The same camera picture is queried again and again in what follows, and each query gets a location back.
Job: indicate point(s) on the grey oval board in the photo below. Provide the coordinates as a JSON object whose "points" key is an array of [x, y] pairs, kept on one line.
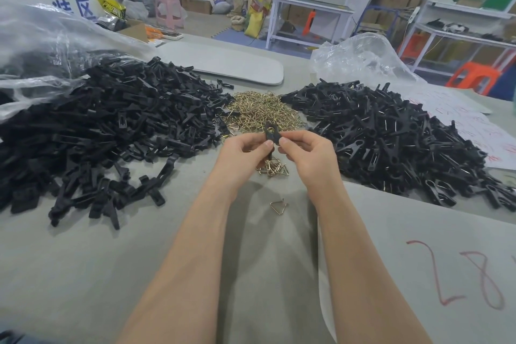
{"points": [[229, 61]]}

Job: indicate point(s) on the pile of assembled black clips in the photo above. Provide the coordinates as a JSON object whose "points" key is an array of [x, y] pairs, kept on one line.
{"points": [[395, 142]]}

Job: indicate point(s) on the person's right hand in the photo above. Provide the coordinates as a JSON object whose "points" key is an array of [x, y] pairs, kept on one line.
{"points": [[316, 164]]}

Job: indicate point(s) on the person's right forearm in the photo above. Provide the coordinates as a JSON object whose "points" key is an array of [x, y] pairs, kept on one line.
{"points": [[358, 267]]}

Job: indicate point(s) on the white paper with red writing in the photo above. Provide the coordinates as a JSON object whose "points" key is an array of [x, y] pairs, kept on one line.
{"points": [[463, 118]]}

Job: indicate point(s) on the yellow woven sack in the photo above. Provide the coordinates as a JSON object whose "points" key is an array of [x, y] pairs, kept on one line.
{"points": [[256, 13]]}

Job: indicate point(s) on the grey sheet with red scrawl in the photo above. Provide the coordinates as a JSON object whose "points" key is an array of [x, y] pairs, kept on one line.
{"points": [[427, 275]]}

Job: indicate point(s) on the pile of black clip halves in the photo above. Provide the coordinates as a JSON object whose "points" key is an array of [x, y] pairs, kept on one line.
{"points": [[105, 130]]}

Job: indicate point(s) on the person's left hand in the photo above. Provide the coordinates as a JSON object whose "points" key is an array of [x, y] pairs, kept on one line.
{"points": [[238, 162]]}

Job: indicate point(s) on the pink plastic stool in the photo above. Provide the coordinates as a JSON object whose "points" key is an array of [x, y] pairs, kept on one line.
{"points": [[168, 11]]}

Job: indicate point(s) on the white sack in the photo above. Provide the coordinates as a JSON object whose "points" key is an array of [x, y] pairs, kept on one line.
{"points": [[221, 5]]}

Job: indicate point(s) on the small clear plastic bag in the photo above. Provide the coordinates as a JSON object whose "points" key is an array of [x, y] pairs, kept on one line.
{"points": [[363, 59]]}

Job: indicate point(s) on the yellow and black packaging bag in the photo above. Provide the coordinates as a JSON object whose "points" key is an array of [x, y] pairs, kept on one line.
{"points": [[109, 4]]}

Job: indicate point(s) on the person's right thumb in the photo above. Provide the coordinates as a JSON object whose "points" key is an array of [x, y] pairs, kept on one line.
{"points": [[294, 147]]}

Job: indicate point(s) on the black plastic clip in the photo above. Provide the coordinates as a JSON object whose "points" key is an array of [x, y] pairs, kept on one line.
{"points": [[271, 135]]}

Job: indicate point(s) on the open cardboard box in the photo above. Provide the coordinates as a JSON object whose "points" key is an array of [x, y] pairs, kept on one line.
{"points": [[139, 31]]}

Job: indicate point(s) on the orange plastic stool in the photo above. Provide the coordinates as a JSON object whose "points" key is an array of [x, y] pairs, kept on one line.
{"points": [[475, 77], [415, 48]]}

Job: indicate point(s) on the person's left forearm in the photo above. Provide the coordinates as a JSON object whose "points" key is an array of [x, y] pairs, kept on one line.
{"points": [[189, 267]]}

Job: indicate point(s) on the small heap of brass springs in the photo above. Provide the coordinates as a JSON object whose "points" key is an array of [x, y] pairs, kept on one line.
{"points": [[273, 167]]}

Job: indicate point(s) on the orange hand tool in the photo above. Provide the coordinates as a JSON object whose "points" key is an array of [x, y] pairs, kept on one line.
{"points": [[309, 21]]}

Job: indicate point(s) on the large clear plastic bag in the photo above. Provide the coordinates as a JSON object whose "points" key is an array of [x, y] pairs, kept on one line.
{"points": [[44, 45]]}

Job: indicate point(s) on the person's left thumb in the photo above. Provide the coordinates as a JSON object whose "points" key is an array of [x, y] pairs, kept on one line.
{"points": [[260, 149]]}

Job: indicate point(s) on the blue foam floor mat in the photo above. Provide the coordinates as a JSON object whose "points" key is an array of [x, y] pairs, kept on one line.
{"points": [[236, 36]]}

